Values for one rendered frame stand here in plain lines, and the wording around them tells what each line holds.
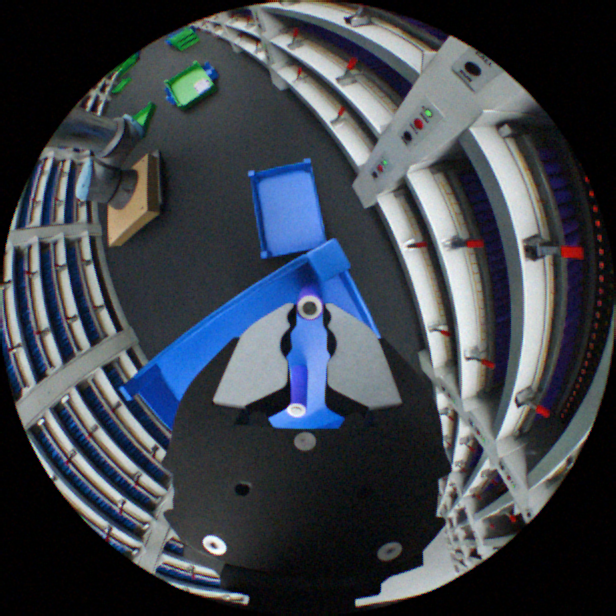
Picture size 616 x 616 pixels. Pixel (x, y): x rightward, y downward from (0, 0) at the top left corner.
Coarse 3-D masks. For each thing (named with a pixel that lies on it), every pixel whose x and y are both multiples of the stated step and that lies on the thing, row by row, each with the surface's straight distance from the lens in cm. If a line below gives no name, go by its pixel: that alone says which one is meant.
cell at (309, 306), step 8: (304, 288) 16; (312, 288) 15; (304, 296) 13; (312, 296) 13; (320, 296) 14; (296, 304) 13; (304, 304) 13; (312, 304) 13; (320, 304) 13; (304, 312) 13; (312, 312) 13; (320, 312) 13; (312, 320) 13
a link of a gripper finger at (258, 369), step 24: (288, 312) 11; (240, 336) 10; (264, 336) 10; (288, 336) 10; (240, 360) 9; (264, 360) 8; (240, 384) 8; (264, 384) 8; (288, 384) 8; (264, 408) 8
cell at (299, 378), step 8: (296, 368) 22; (304, 368) 22; (296, 376) 20; (304, 376) 20; (296, 384) 19; (304, 384) 19; (296, 392) 18; (304, 392) 18; (296, 400) 17; (304, 400) 18; (288, 408) 18; (296, 408) 17; (304, 408) 17; (296, 416) 18
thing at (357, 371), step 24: (336, 312) 11; (336, 336) 10; (360, 336) 10; (336, 360) 8; (360, 360) 8; (384, 360) 9; (336, 384) 7; (360, 384) 8; (384, 384) 8; (336, 408) 8; (360, 408) 7; (384, 408) 7
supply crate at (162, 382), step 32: (320, 256) 11; (256, 288) 15; (288, 288) 19; (320, 288) 19; (352, 288) 14; (224, 320) 22; (256, 320) 21; (320, 320) 20; (160, 352) 22; (192, 352) 26; (320, 352) 21; (128, 384) 29; (160, 384) 33; (320, 384) 24; (160, 416) 32; (288, 416) 27; (320, 416) 27
